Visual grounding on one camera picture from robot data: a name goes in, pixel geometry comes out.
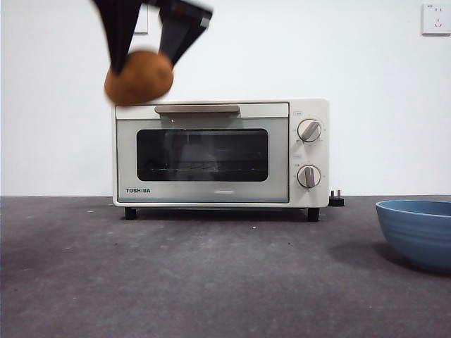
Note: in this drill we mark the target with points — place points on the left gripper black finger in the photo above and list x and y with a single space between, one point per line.
176 35
118 28

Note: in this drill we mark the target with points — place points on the brown potato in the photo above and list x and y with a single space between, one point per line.
141 81

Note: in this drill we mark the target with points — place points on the blue ribbed bowl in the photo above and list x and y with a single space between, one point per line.
415 236

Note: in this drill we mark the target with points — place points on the cream Toshiba toaster oven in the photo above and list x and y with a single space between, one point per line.
310 105

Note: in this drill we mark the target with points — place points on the cream round oven knob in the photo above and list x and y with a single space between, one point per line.
308 176
309 130

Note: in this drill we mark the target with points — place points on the black oven foot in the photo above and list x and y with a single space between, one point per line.
130 213
313 214

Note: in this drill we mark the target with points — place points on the black power plug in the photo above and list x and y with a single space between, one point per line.
337 201

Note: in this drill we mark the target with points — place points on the white wall socket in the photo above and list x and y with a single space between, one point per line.
142 24
437 19

